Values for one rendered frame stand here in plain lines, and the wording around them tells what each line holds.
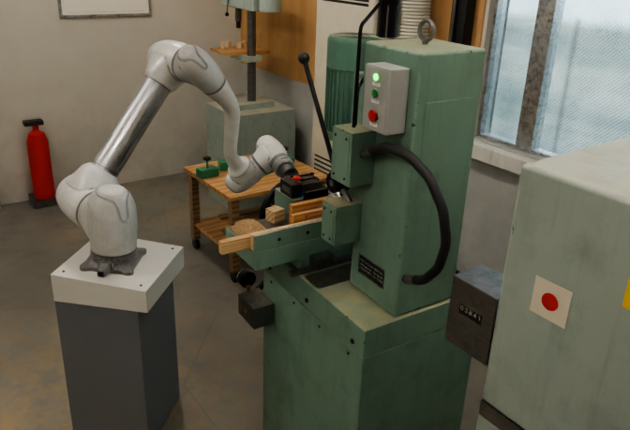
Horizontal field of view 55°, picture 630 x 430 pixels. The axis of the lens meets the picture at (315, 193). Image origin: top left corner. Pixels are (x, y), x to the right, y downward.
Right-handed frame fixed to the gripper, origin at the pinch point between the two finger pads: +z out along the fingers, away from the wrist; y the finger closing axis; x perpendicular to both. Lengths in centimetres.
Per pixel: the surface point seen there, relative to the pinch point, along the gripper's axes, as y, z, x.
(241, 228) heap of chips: -45, 27, -22
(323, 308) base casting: -33, 60, -17
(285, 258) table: -37, 41, -20
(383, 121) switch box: -29, 54, -78
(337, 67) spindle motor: -20, 20, -72
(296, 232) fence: -33, 39, -27
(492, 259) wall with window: 116, 18, 52
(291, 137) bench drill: 90, -148, 86
